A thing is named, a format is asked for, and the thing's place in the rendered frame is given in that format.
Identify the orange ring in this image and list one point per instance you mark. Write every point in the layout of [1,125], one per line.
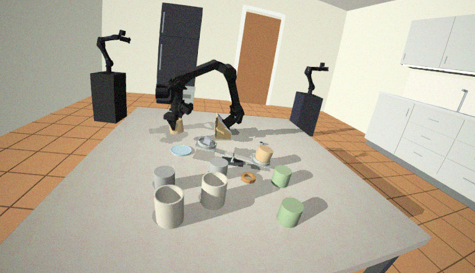
[246,180]

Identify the light green cylinder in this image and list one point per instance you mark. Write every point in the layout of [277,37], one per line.
[289,212]
[281,176]

